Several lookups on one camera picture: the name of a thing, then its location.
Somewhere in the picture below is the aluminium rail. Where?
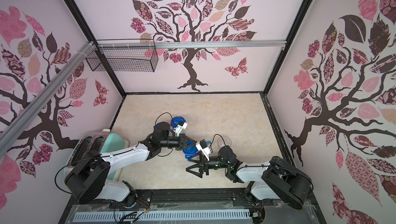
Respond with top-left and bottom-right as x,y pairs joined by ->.
1,41 -> 95,156
98,39 -> 287,49

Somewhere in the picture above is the left aluminium rail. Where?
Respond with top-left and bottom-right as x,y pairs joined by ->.
1,41 -> 95,156

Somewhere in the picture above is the back aluminium rail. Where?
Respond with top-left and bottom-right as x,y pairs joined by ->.
98,39 -> 287,49

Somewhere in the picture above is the mint green silver toaster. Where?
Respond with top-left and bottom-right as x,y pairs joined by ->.
64,129 -> 130,176

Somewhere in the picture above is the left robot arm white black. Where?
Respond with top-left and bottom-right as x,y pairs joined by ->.
65,122 -> 206,207

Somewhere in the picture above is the clear drinking glass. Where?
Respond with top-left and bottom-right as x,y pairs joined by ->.
217,136 -> 232,149

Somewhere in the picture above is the black wire basket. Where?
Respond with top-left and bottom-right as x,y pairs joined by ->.
86,39 -> 159,72

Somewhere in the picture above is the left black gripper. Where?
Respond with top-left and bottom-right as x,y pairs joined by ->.
160,134 -> 197,151

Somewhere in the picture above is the white slotted cable duct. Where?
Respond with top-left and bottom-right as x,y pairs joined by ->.
71,209 -> 251,224

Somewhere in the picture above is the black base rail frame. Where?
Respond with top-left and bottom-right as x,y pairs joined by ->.
59,188 -> 326,224

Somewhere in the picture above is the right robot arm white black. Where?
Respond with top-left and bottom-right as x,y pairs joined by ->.
186,145 -> 313,210

